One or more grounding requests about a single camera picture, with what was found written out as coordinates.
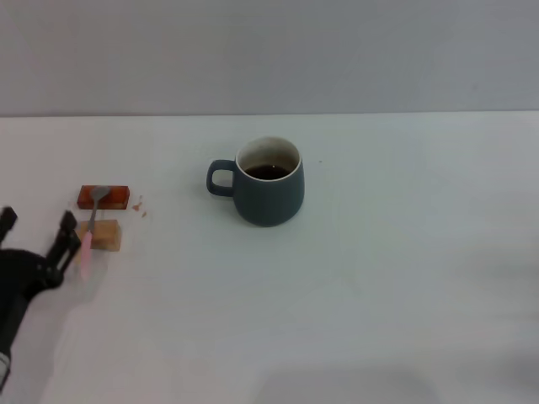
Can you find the reddish brown rectangular block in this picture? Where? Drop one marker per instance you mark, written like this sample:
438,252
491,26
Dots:
118,197

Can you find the dark coffee liquid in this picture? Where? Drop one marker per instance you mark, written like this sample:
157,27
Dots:
267,171

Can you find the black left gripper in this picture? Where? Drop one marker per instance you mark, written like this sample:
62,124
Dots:
21,273

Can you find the dark grey ceramic mug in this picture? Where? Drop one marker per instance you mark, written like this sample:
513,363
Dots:
269,198

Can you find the light wooden spoon rest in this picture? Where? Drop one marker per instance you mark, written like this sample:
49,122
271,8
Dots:
106,235

